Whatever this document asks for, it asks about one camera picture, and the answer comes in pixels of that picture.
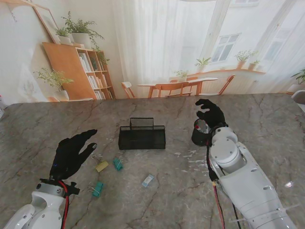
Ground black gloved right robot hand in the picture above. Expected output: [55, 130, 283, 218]
[195, 99, 227, 131]

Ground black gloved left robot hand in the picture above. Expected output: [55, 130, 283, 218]
[49, 129, 98, 180]

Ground teal binder clip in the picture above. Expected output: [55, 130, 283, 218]
[88, 181, 104, 198]
[112, 157, 125, 171]

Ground small blue white box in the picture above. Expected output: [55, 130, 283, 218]
[141, 174, 154, 187]

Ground black mesh desk organizer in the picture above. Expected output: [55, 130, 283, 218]
[118, 117, 166, 150]

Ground black mesh pen cup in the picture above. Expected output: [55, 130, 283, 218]
[191, 118, 213, 147]

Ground yellow binder clip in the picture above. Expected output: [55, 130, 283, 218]
[91, 155, 109, 173]

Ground printed room backdrop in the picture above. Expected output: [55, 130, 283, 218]
[0, 0, 305, 105]

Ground red cable of left arm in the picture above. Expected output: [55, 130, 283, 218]
[58, 179, 71, 229]

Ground red black cable of right arm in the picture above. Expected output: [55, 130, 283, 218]
[205, 140, 226, 229]

